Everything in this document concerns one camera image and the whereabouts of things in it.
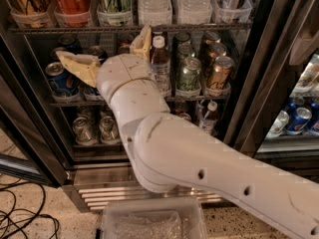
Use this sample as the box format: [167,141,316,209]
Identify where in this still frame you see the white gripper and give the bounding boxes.
[56,25,155,103]

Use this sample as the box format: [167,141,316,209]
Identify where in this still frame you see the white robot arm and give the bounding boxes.
[57,51,319,239]

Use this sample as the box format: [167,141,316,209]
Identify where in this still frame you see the middle red soda can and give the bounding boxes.
[118,45,130,55]

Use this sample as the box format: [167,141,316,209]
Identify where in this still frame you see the middle blue pepsi can right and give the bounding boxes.
[87,45,108,64]

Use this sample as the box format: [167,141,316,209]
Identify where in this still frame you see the blue pepsi can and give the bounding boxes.
[45,62,79,98]
[50,47,68,62]
[87,45,108,64]
[84,85,103,101]

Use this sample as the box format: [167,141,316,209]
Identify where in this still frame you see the front blue pepsi can right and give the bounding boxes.
[84,85,103,101]

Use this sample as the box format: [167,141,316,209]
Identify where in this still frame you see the front blue pepsi can left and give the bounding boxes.
[45,62,79,98]

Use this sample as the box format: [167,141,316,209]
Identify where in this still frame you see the middle blue pepsi can left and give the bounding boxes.
[50,47,68,62]

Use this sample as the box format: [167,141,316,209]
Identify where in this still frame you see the clear water bottle top shelf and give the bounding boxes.
[138,0,171,26]

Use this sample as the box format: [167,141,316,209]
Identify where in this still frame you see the middle green can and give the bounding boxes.
[176,43,195,64]

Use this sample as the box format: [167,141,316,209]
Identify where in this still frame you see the front green can middle shelf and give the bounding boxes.
[176,57,201,92]

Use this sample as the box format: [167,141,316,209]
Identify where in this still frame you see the bottom shelf green can left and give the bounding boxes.
[73,117,97,146]

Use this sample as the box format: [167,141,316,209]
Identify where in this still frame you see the bottom shelf gold can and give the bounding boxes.
[178,113,192,122]

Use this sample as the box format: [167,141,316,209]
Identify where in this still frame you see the gold can top shelf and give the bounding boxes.
[9,0,51,28]

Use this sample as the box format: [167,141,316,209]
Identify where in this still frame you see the middle gold can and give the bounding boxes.
[205,43,227,64]

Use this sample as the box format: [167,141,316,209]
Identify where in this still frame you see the front gold can middle shelf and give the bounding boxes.
[206,56,234,90]

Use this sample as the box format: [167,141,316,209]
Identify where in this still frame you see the bottom shelf tea bottle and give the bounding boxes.
[198,101,218,133]

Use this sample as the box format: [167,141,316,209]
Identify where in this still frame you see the stainless steel fridge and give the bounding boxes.
[0,0,318,212]

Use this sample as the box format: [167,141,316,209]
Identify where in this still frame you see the open fridge door left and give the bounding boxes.
[0,77,68,187]

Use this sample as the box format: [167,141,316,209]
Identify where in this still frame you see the blue pepsi can right compartment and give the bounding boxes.
[286,107,312,134]

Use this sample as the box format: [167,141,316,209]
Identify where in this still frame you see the brown tea bottle white cap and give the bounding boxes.
[151,36,171,97]

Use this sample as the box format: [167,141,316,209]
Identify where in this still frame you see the clear plastic bin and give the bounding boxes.
[99,197,208,239]

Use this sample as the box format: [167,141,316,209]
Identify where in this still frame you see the black cables on floor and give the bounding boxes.
[0,172,61,239]

